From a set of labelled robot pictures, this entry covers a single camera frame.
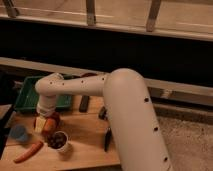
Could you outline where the orange apple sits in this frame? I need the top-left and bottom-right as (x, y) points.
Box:
(44, 118), (56, 132)

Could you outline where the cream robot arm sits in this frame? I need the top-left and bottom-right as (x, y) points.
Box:
(35, 68), (174, 171)

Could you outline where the green plastic tray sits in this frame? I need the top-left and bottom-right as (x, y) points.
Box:
(14, 76), (72, 113)

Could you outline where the orange bowl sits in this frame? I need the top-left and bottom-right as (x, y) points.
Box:
(34, 112), (60, 137)

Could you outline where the blue plastic cup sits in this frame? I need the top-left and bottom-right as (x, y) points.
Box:
(9, 125), (29, 142)

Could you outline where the orange carrot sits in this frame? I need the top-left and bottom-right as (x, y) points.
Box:
(14, 141), (44, 163)

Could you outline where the white cup of grapes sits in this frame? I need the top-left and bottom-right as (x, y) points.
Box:
(47, 131), (69, 153)

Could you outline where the wooden cutting board table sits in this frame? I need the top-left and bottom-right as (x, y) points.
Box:
(0, 96), (119, 171)

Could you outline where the black rectangular block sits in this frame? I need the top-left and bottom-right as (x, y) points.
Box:
(79, 96), (90, 112)

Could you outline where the purple bowl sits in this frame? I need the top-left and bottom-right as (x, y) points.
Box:
(81, 73), (97, 78)

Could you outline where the brush with wooden handle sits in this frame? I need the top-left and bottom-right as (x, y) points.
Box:
(98, 106), (107, 120)

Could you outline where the black handled knife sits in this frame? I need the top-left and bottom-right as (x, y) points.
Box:
(104, 127), (112, 152)

